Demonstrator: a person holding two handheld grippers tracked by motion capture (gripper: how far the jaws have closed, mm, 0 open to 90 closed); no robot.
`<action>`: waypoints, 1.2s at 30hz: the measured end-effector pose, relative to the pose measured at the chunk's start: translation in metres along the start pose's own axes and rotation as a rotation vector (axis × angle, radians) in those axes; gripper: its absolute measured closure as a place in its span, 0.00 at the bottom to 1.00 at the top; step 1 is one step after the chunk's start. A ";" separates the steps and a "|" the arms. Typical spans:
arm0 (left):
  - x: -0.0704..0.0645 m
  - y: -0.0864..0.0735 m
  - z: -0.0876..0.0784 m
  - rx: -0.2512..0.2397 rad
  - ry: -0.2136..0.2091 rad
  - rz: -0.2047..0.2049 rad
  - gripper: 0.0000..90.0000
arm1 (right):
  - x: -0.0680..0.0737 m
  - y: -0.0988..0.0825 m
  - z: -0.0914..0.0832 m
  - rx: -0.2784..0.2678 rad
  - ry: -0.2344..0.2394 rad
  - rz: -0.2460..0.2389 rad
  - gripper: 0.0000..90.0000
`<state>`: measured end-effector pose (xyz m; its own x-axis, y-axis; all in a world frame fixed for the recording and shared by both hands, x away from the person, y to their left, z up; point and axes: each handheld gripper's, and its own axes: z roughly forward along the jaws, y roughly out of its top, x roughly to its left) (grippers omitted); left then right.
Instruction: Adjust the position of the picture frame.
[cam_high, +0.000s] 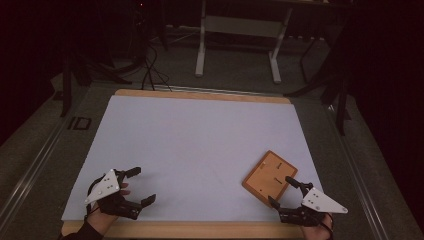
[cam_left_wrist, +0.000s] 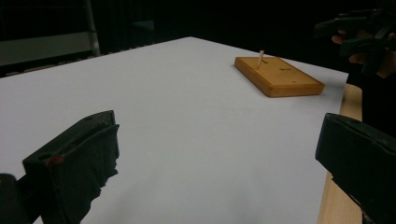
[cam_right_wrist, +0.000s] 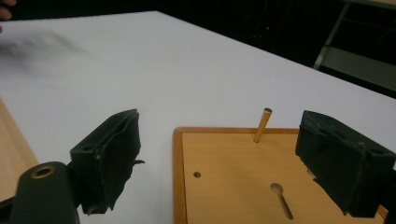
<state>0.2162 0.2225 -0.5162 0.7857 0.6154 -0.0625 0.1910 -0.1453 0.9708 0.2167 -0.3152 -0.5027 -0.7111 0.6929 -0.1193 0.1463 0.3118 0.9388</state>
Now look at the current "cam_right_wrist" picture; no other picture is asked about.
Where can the grey metal stand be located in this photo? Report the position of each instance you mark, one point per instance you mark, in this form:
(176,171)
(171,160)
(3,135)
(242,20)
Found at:
(355,59)

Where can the wooden support peg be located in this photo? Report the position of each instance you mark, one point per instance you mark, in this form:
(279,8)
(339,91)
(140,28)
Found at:
(262,126)

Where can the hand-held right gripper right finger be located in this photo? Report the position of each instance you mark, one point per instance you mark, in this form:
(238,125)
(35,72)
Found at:
(342,161)

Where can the wooden photo frame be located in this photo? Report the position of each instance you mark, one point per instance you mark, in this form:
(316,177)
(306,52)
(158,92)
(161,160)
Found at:
(236,180)

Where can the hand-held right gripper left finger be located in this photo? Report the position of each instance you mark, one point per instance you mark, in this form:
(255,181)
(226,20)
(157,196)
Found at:
(106,158)

